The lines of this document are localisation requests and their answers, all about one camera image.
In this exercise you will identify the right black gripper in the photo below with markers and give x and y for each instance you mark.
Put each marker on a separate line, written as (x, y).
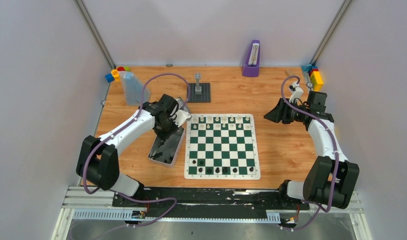
(278, 114)

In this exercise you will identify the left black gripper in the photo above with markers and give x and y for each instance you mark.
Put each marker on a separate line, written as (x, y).
(167, 129)

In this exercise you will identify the metal tin with black pieces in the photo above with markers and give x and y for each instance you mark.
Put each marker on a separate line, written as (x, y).
(165, 152)

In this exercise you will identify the green white chess mat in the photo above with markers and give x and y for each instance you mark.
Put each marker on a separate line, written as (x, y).
(221, 140)

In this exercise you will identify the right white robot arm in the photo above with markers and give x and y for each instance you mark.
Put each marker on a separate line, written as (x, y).
(332, 178)

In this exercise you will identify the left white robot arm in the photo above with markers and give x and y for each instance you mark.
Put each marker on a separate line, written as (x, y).
(98, 161)

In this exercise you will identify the metal tin lid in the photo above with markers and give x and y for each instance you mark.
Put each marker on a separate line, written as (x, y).
(182, 105)

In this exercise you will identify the small wooden block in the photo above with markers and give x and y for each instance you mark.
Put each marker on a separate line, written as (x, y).
(287, 73)

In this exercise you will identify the yellow toy block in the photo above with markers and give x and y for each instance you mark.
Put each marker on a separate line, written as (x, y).
(316, 80)

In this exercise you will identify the dark grey lego baseplate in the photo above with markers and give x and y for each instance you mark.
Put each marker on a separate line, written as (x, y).
(203, 97)

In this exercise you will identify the grey lego tower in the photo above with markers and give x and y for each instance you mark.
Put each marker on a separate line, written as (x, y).
(198, 87)

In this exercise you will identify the translucent blue plastic container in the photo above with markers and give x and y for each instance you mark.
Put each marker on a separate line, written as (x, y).
(132, 89)

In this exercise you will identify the purple metronome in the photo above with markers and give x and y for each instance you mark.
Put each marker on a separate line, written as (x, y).
(251, 61)

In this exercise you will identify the colourful toy blocks left corner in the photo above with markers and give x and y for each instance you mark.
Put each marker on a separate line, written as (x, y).
(116, 75)

